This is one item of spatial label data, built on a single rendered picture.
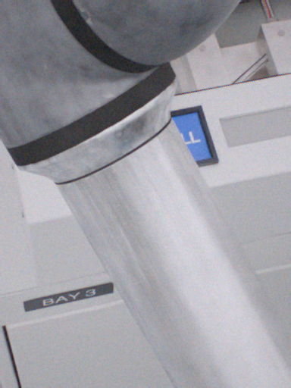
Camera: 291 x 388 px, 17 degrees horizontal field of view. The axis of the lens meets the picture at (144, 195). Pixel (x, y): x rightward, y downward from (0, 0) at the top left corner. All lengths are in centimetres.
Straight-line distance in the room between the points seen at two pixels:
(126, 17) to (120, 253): 16
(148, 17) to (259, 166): 34
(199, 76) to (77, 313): 28
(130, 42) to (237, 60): 47
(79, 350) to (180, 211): 56
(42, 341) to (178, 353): 46
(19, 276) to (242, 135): 25
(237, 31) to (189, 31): 55
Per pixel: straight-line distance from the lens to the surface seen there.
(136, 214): 60
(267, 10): 101
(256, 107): 87
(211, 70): 95
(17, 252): 95
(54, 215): 81
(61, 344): 111
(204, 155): 83
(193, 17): 53
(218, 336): 63
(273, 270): 106
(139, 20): 52
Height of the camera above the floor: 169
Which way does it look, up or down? 64 degrees down
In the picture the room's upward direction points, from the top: 5 degrees clockwise
